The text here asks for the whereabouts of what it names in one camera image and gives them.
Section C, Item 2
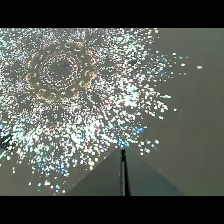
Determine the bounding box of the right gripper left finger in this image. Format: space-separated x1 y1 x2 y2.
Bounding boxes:
65 147 123 197

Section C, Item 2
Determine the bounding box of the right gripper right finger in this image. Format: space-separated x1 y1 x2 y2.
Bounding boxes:
125 149 184 197

